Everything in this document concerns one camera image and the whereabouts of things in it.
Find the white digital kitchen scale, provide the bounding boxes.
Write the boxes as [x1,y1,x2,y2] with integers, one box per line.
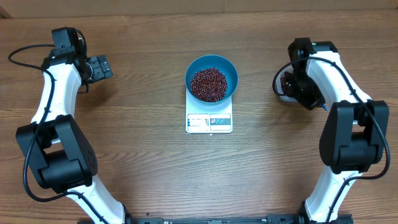
[185,90,233,134]

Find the red beans in bowl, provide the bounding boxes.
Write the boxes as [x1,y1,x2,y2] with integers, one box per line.
[190,67,228,103]

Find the red adzuki beans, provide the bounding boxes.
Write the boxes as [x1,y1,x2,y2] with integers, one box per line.
[280,72,294,97]

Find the blue metal bowl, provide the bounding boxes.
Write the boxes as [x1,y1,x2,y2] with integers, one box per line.
[185,55,239,106]

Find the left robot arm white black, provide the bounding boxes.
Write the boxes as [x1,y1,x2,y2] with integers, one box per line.
[16,27,132,223]

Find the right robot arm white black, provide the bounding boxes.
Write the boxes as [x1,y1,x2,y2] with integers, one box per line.
[272,37,391,223]

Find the clear plastic bean container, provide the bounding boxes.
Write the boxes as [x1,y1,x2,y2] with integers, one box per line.
[275,65,298,103]

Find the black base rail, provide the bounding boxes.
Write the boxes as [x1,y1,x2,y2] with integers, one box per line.
[126,214,315,224]

